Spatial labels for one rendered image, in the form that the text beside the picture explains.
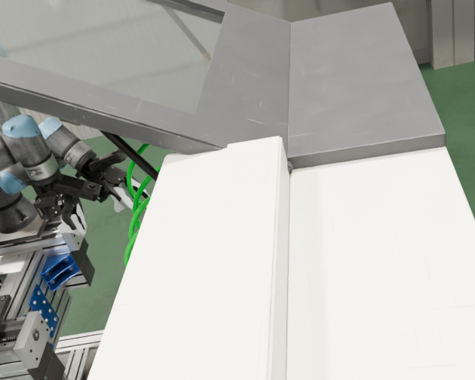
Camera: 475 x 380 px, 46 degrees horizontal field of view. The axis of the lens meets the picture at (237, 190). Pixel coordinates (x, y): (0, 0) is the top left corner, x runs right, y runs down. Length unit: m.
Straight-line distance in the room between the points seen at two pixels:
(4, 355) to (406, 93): 1.25
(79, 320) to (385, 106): 2.40
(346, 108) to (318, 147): 0.14
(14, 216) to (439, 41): 3.43
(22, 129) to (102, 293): 2.01
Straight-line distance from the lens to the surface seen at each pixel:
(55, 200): 1.47
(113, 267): 3.41
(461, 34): 4.60
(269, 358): 0.64
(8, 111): 1.93
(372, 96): 1.17
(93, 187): 1.45
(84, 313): 3.22
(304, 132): 1.09
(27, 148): 1.39
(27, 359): 1.71
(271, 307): 0.69
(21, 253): 2.11
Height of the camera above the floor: 2.05
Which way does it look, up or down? 34 degrees down
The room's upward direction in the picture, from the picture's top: 17 degrees counter-clockwise
